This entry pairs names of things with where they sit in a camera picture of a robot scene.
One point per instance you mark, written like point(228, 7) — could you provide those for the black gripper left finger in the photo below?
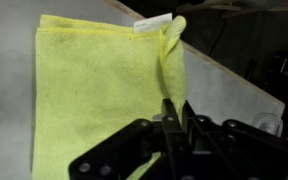
point(118, 156)

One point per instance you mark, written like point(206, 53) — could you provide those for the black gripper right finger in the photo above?
point(233, 150)

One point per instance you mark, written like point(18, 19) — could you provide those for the yellow microfiber towel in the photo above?
point(93, 78)

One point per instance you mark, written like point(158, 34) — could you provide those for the clear plastic tray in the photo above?
point(269, 123)

